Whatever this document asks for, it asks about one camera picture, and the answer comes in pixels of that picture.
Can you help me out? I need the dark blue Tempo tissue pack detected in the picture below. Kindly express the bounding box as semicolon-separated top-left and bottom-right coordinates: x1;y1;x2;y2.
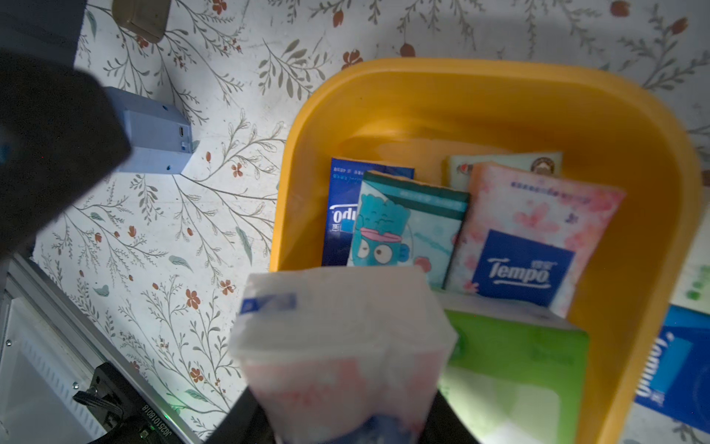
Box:
322;157;415;266

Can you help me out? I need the green tissue pack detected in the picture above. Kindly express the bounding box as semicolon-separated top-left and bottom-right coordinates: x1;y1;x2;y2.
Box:
670;187;710;315
436;292;589;443

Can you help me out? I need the teal cartoon tissue pack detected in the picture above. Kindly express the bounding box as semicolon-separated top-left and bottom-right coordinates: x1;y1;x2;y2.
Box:
347;171;470;289

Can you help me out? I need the blue desk fan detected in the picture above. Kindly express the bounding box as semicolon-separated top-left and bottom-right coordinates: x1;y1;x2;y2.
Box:
105;87;194;175

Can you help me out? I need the pink blue Tempo tissue pack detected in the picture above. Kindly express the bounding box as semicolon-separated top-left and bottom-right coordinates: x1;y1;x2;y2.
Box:
444;163;626;317

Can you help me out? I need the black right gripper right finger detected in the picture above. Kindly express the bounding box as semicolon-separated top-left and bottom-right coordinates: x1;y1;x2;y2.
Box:
423;391;479;444

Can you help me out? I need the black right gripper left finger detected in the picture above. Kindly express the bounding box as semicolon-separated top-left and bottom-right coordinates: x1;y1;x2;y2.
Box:
204;388;275;444

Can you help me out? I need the yellow storage box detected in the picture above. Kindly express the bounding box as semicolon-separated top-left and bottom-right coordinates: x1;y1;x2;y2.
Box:
270;58;703;443

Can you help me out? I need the cream tissue pack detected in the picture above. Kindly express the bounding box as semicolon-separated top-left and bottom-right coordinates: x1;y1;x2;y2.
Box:
445;152;563;191

